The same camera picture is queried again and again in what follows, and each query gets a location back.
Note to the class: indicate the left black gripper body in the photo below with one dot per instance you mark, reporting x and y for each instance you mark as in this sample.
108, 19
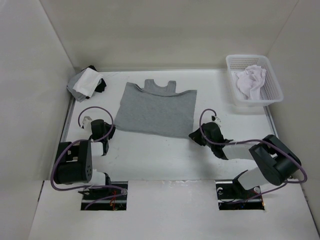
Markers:
106, 138

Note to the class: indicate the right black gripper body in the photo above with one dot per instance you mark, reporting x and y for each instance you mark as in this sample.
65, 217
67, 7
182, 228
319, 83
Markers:
209, 144

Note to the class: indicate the grey tank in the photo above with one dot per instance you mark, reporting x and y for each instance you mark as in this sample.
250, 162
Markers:
77, 95
156, 110

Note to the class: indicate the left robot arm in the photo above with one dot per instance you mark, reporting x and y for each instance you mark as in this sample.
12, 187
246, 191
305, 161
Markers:
73, 166

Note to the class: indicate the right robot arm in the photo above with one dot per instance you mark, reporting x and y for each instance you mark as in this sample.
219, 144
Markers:
275, 163

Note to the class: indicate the folded grey tank top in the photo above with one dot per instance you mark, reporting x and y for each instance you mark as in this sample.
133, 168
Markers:
77, 95

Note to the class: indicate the folded white tank top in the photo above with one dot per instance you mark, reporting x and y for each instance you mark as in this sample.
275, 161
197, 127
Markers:
88, 82

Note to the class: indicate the white tank top in basket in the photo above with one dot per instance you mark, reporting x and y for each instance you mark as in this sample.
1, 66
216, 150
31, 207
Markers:
249, 82

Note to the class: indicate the white plastic basket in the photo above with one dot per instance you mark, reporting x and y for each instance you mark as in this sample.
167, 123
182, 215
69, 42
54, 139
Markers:
270, 92

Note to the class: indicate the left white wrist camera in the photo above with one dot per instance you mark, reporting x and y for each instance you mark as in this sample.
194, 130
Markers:
86, 123

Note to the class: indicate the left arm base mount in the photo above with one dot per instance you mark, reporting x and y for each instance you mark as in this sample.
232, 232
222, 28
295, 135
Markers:
109, 199

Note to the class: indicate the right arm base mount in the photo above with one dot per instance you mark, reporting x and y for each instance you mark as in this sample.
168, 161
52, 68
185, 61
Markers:
233, 197

